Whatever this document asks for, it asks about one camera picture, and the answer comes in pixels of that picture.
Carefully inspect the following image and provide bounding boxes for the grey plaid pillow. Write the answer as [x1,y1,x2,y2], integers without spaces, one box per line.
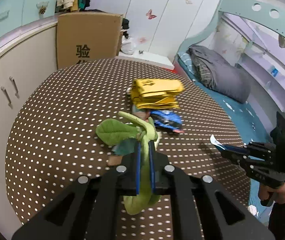
[197,60,213,88]

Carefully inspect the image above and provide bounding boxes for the low white cabinet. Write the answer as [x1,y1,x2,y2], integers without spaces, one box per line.
[0,15,59,220]

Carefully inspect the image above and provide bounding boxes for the large cardboard box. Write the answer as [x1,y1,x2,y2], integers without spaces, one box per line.
[56,12,124,69]

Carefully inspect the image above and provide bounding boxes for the black bag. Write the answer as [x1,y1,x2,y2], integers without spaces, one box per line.
[121,17,131,38]

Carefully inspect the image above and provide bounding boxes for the white plastic bag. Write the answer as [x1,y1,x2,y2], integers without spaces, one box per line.
[120,37,137,55]

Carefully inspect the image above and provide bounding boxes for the white board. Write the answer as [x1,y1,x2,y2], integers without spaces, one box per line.
[117,51,175,67]

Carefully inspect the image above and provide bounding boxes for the grey blanket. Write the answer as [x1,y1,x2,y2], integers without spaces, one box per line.
[188,45,250,104]

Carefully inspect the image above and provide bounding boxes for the blue checked pillow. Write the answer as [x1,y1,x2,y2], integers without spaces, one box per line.
[177,52,195,75]

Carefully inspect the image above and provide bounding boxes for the white wardrobe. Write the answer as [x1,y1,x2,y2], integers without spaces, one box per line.
[87,0,225,65]

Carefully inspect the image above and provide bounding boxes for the dark blue wrapper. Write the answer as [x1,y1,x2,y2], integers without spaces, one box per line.
[150,109,184,133]

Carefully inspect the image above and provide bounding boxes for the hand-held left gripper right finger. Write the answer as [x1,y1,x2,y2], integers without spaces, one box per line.
[148,141,276,240]

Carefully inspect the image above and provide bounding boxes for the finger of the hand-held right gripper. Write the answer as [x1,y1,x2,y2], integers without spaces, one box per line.
[220,142,274,155]
[222,152,260,167]

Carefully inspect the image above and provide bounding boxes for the yellow packet stack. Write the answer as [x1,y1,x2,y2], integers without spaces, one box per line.
[130,78,185,110]

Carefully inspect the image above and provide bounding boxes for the person's right hand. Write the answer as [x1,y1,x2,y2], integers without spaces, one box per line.
[258,181,285,207]

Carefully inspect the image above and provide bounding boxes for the lavender wall shelf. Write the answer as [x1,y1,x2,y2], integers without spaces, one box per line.
[240,47,285,117]

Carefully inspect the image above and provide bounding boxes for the white paper scrap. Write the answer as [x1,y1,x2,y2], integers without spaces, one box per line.
[210,134,224,152]

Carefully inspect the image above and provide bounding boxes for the pale wrapper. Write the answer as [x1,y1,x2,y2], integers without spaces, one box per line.
[132,104,151,118]

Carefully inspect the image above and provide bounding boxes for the green leaf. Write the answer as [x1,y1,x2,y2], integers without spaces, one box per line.
[96,111,162,215]

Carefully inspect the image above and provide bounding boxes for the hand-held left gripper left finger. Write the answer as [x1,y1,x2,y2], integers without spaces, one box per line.
[11,141,143,240]

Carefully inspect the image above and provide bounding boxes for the teal candy-print bed sheet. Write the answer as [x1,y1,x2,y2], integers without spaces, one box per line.
[180,62,283,220]

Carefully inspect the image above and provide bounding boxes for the teal bunk bed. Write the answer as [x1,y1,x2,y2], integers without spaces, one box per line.
[173,0,285,220]

